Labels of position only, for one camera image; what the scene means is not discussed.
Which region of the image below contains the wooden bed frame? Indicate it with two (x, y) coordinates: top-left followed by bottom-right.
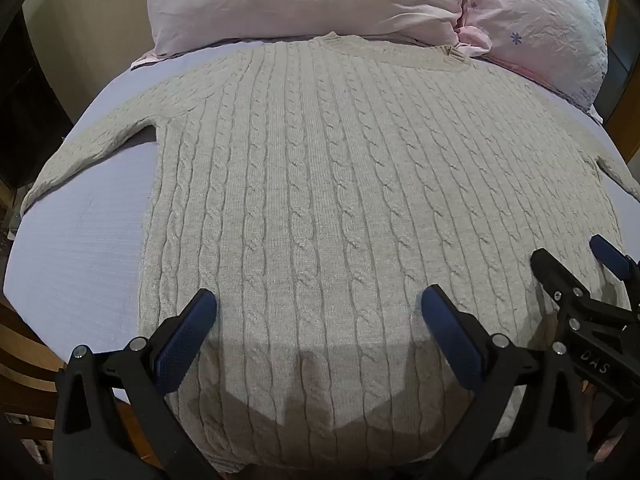
(0, 287), (168, 463)

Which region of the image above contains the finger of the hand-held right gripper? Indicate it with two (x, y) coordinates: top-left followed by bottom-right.
(589, 234), (640, 283)
(530, 248), (603, 313)

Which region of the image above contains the beige cable-knit sweater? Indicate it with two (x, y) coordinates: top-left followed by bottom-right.
(20, 32), (640, 476)

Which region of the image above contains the pink floral pillow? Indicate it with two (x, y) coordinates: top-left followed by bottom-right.
(457, 0), (609, 122)
(131, 0), (469, 69)

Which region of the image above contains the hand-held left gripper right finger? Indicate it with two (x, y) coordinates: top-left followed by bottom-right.
(421, 284), (592, 480)

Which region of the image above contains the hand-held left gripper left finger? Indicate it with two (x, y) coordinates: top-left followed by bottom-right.
(54, 288), (218, 480)

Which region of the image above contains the lavender bed sheet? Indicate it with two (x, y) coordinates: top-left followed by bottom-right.
(2, 39), (632, 407)

